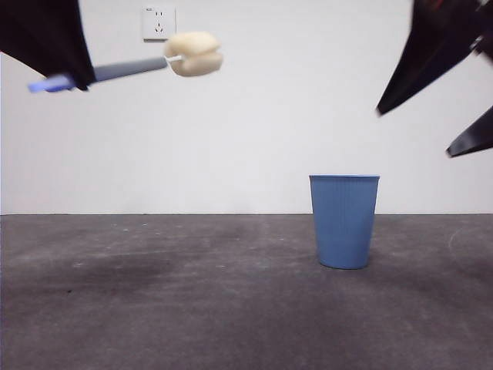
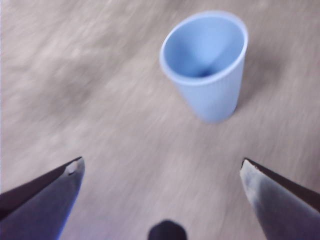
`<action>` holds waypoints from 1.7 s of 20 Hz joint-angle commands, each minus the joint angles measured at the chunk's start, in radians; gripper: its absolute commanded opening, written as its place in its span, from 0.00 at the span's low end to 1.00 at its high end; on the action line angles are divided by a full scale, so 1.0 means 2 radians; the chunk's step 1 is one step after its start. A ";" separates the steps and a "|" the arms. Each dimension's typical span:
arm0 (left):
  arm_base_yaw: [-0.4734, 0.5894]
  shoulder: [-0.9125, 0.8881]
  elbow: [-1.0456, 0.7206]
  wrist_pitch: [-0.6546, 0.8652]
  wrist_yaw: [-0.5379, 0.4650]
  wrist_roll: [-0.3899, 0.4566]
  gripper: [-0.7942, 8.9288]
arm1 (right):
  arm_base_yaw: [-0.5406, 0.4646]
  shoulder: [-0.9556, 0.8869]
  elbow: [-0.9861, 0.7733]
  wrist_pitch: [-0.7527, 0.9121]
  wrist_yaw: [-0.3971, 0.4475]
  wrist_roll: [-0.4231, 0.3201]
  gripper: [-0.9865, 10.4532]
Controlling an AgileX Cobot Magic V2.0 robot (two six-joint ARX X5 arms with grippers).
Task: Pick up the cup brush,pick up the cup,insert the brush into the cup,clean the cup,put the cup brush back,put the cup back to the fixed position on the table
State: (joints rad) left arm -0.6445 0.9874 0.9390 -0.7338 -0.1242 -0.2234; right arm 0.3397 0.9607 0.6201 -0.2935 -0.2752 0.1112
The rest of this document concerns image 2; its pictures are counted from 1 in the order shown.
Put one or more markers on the blue ribbed plastic cup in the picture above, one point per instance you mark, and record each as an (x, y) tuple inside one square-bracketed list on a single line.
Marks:
[(212, 100)]

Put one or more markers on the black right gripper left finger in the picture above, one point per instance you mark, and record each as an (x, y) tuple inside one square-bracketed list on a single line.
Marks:
[(37, 205)]

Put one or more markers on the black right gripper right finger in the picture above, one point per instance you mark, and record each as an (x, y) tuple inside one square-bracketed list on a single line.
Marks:
[(282, 207)]

